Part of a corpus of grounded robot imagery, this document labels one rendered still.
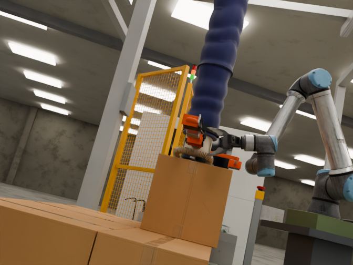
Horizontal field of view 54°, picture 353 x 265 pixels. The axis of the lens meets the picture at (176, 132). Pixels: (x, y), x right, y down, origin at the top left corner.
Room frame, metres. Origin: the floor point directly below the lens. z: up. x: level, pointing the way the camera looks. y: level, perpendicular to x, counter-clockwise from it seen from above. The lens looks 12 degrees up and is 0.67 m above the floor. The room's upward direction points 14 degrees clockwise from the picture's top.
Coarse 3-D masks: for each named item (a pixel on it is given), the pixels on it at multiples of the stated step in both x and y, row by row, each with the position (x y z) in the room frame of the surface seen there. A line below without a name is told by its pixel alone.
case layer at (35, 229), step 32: (0, 224) 1.33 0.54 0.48; (32, 224) 1.31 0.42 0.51; (64, 224) 1.29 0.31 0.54; (96, 224) 1.51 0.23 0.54; (128, 224) 1.97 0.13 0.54; (0, 256) 1.32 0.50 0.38; (32, 256) 1.30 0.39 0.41; (64, 256) 1.28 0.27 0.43; (96, 256) 1.26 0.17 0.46; (128, 256) 1.25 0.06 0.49; (160, 256) 1.23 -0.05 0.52; (192, 256) 1.21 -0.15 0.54
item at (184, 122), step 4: (184, 116) 1.50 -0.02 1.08; (188, 116) 1.50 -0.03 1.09; (192, 116) 1.50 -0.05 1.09; (196, 116) 1.49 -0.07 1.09; (184, 120) 1.50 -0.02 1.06; (184, 124) 1.50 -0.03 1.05; (188, 124) 1.50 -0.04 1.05; (192, 124) 1.49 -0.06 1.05; (196, 124) 1.49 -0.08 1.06; (184, 128) 1.58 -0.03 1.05; (188, 128) 1.56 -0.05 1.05; (192, 128) 1.54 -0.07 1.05; (196, 128) 1.52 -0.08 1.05
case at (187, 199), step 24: (168, 168) 1.83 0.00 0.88; (192, 168) 1.81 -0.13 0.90; (216, 168) 1.80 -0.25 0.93; (168, 192) 1.82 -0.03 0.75; (192, 192) 1.81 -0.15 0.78; (216, 192) 1.80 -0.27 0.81; (144, 216) 1.84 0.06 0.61; (168, 216) 1.82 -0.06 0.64; (192, 216) 1.81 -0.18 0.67; (216, 216) 1.79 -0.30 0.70; (192, 240) 1.80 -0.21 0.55; (216, 240) 1.79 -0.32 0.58
